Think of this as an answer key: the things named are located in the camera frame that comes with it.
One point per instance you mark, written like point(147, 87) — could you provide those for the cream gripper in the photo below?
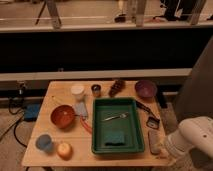
point(167, 155)

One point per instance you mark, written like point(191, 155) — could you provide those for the grey rectangular eraser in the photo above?
point(154, 142)

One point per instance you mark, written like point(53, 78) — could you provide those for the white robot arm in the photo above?
point(193, 136)

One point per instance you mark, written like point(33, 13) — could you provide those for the purple bowl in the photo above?
point(145, 88)

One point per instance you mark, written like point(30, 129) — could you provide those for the red bowl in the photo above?
point(63, 116)

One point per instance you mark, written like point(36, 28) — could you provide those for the blue sponge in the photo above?
point(114, 138)

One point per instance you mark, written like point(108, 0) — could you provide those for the silver fork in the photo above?
point(123, 115)

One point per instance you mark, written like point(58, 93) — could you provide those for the green plastic tray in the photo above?
point(107, 107)

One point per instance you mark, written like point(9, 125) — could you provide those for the dark grape bunch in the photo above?
point(117, 87)

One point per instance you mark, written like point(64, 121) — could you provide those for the wooden folding table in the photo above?
point(79, 139)

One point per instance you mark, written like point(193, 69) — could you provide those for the grey folded cloth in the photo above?
point(80, 109)

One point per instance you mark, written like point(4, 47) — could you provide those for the yellow red apple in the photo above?
point(64, 150)

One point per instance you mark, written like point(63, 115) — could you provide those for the white cup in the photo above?
point(77, 90)

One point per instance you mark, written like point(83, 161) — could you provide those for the blue cup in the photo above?
point(44, 143)

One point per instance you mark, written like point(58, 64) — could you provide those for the blue power box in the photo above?
point(31, 112)

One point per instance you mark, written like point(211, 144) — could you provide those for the red handled tool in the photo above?
point(85, 125)

